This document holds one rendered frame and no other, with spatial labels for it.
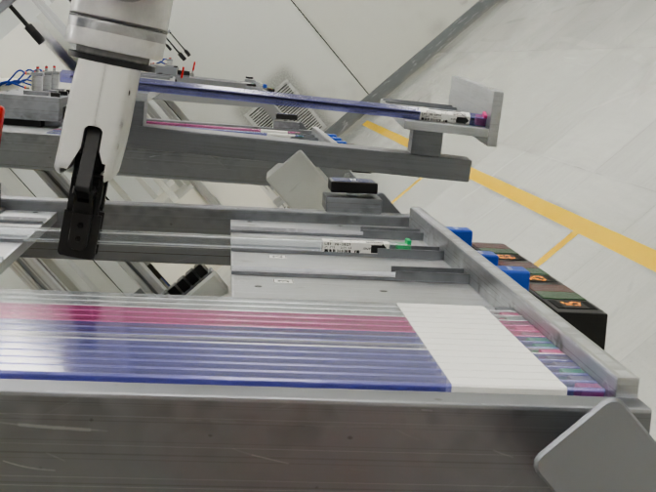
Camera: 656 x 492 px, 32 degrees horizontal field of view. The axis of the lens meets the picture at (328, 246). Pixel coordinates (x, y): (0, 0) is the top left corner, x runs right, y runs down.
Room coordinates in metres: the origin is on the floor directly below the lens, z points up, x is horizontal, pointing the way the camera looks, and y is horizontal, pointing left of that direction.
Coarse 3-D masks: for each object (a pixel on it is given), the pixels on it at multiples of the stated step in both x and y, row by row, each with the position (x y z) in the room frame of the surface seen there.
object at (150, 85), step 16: (64, 80) 1.37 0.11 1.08; (144, 80) 1.37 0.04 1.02; (160, 80) 1.37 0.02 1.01; (208, 96) 1.36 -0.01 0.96; (224, 96) 1.36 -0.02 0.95; (240, 96) 1.36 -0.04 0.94; (256, 96) 1.36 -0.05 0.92; (272, 96) 1.35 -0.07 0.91; (288, 96) 1.36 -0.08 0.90; (304, 96) 1.36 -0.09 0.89; (352, 112) 1.35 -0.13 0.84; (368, 112) 1.35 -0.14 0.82; (384, 112) 1.35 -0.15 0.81; (400, 112) 1.34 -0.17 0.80; (416, 112) 1.34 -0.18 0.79
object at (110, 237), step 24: (24, 240) 1.01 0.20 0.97; (48, 240) 1.01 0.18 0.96; (120, 240) 1.00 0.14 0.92; (144, 240) 1.00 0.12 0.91; (168, 240) 1.00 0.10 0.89; (192, 240) 1.00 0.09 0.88; (216, 240) 1.00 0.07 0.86; (240, 240) 1.00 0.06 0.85; (264, 240) 1.00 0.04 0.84; (288, 240) 1.00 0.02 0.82; (312, 240) 1.00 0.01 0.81
